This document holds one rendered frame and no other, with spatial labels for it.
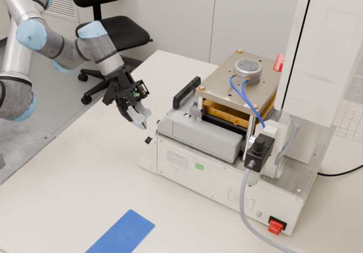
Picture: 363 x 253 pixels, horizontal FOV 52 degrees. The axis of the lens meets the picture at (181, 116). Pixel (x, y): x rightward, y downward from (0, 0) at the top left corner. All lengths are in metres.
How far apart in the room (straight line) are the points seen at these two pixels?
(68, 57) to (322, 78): 0.71
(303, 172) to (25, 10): 0.89
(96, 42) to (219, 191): 0.56
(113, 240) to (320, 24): 0.76
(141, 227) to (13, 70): 0.66
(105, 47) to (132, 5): 1.90
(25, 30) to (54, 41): 0.08
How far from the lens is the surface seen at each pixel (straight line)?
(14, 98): 1.31
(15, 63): 1.37
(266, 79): 1.08
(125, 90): 1.15
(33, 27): 1.09
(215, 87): 1.01
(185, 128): 1.06
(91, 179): 1.26
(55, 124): 2.73
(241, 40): 2.72
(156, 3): 2.90
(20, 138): 1.47
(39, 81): 3.22
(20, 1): 1.22
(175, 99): 1.14
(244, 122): 1.03
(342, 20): 0.77
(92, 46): 1.14
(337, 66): 0.81
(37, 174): 1.31
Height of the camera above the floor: 1.66
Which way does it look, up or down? 38 degrees down
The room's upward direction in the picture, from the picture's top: 3 degrees clockwise
